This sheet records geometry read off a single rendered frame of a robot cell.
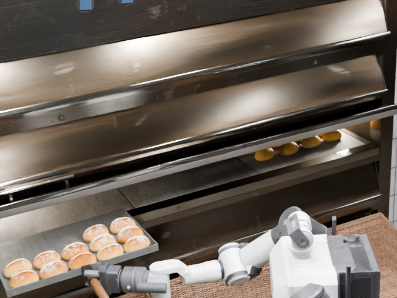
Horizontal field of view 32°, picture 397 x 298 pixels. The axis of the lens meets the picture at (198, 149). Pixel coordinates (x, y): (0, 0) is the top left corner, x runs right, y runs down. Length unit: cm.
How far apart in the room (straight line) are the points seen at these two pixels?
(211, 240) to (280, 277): 100
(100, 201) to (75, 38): 77
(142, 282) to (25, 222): 73
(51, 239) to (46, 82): 61
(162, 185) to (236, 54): 67
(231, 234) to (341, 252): 100
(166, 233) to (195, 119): 50
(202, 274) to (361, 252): 56
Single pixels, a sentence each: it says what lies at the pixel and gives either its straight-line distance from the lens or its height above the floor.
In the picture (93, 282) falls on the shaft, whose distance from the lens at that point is 236.
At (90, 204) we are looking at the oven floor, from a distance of 290.
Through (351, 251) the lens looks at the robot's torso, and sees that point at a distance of 209.
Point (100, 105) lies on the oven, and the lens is 255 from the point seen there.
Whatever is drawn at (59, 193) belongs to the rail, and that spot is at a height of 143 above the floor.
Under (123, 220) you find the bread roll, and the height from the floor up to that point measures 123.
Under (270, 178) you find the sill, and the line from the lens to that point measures 300.
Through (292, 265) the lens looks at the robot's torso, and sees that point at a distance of 201.
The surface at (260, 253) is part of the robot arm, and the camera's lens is 231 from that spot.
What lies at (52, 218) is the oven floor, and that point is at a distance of 285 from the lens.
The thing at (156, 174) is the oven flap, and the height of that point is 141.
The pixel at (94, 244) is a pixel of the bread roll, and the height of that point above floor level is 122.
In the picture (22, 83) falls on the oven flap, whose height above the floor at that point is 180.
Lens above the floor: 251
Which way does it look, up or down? 24 degrees down
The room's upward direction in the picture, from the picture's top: 4 degrees counter-clockwise
